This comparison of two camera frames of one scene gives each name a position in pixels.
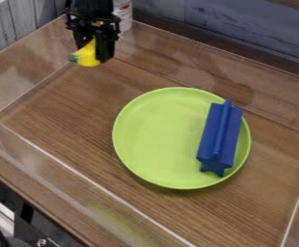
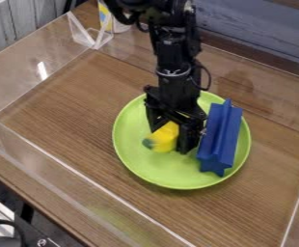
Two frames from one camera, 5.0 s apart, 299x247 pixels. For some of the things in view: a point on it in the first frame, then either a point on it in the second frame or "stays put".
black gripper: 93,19 -> 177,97
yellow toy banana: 86,55 -> 163,139
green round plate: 158,135 stays put
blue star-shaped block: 219,140 stays put
